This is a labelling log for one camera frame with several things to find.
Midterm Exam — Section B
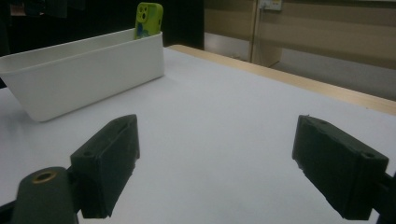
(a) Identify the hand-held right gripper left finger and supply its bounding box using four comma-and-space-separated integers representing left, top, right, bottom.
70, 114, 141, 219

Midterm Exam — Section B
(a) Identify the black curtain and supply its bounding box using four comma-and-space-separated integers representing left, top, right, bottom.
0, 0, 205, 58

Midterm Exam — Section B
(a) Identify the white wall socket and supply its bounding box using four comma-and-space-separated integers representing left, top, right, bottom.
258, 0, 284, 11

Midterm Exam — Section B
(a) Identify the green cartoon phone case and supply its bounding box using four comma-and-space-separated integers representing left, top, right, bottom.
134, 2, 164, 41

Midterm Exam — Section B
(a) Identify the white plastic storage box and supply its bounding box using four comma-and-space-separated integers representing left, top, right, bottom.
0, 28, 165, 123

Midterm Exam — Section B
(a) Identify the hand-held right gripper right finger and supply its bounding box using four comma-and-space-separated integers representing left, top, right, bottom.
291, 114, 390, 221

